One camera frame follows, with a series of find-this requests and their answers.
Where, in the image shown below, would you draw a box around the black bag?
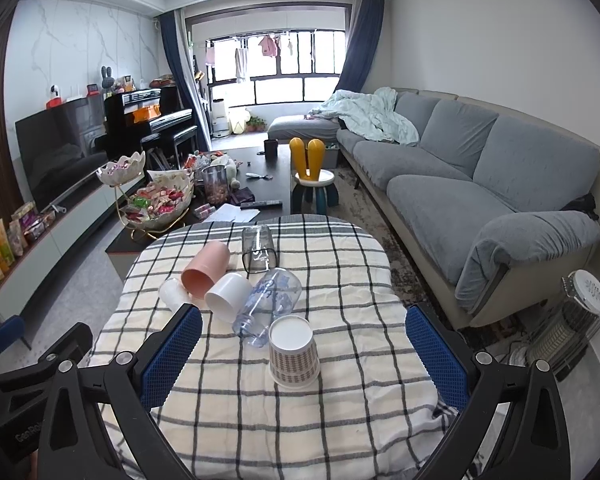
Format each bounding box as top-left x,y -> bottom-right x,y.
562,192 -> 600,221

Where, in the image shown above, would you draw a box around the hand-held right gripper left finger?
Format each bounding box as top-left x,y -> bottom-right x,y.
37,303 -> 204,480

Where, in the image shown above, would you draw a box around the white hanging garment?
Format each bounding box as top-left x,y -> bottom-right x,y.
234,48 -> 250,84

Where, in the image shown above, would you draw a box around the white plastic cup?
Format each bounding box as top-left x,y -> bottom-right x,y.
204,272 -> 254,320

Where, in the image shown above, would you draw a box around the clear cup with blue print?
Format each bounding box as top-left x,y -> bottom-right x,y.
231,267 -> 303,349

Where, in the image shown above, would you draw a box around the yellow rabbit ear stool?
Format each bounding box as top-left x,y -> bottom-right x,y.
288,136 -> 339,216

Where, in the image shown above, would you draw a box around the flat screen television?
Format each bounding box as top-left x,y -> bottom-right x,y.
14,96 -> 107,212

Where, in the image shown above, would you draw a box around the clear snack jar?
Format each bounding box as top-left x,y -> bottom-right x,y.
201,165 -> 230,206

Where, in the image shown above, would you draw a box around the clear tinted cup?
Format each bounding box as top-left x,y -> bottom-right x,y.
240,225 -> 280,276

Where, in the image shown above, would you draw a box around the white air purifier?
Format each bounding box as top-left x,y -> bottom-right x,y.
210,98 -> 231,137

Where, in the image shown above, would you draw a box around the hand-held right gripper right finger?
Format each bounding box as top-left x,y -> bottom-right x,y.
404,303 -> 571,480

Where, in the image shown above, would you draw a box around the patterned paper cup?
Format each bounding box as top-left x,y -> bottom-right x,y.
268,316 -> 322,390

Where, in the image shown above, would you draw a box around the grey sofa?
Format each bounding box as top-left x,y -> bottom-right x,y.
267,87 -> 600,331

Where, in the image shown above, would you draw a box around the black upright piano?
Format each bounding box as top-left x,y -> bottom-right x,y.
102,86 -> 199,171

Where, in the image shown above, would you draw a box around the blue curtain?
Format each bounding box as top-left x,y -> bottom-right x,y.
337,0 -> 385,95
158,10 -> 204,154

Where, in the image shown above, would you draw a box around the dark coffee table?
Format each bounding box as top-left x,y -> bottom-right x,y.
105,145 -> 294,272

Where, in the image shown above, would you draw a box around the black piano bench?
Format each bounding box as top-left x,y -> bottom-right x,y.
140,126 -> 199,169

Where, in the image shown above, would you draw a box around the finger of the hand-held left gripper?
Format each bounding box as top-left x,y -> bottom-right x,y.
0,322 -> 94,399
0,315 -> 33,361

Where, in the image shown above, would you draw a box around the plush toy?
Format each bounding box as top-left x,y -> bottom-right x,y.
210,155 -> 239,187

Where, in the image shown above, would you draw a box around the black and white checked blanket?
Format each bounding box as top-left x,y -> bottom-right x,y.
87,214 -> 462,480

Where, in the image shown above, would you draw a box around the pink plastic cup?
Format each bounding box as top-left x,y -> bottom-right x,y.
181,240 -> 231,304

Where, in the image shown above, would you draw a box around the small white cup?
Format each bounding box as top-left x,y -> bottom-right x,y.
159,276 -> 191,313

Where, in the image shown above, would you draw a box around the row of snack packets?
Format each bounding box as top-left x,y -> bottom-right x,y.
0,201 -> 57,285

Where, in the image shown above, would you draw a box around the light blue blanket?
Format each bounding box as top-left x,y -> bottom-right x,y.
307,86 -> 421,147

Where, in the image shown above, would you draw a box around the tiered candy tray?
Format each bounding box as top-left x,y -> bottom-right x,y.
96,150 -> 196,239

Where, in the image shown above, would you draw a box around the white papers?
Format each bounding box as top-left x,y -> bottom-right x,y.
207,203 -> 261,224

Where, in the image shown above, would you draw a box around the electric heater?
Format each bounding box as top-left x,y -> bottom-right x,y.
524,270 -> 600,382

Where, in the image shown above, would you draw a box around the white television cabinet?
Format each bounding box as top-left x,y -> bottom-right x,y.
0,180 -> 127,324

